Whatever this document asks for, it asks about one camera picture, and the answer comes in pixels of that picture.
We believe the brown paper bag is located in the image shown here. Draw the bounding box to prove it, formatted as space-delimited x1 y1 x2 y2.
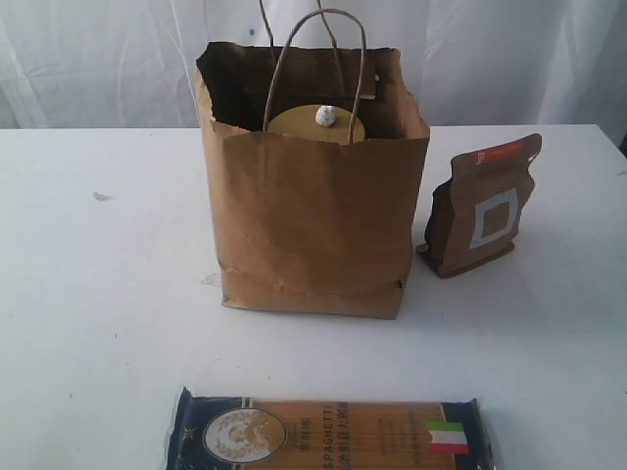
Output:
195 41 430 319

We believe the clear jar with gold lid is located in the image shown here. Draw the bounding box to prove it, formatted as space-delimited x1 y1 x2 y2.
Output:
267 105 352 145

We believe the brown stand-up pouch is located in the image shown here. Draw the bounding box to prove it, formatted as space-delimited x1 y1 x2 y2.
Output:
416 133 542 278

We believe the spaghetti package dark blue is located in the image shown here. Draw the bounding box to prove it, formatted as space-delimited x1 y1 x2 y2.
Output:
166 390 497 470

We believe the clear tape piece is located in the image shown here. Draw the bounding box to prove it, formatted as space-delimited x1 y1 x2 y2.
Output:
200 272 221 288

